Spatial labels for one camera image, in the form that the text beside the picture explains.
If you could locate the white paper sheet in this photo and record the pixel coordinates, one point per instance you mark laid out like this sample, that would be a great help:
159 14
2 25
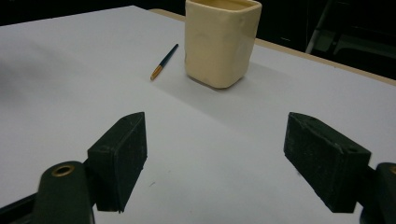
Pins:
211 124

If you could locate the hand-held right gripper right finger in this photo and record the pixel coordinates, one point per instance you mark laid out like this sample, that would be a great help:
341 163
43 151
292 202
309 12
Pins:
323 161

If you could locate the cream square cup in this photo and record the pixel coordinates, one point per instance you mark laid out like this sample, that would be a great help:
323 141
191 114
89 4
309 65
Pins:
218 46

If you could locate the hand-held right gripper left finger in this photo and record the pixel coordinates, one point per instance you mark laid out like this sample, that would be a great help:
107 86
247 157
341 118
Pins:
120 161

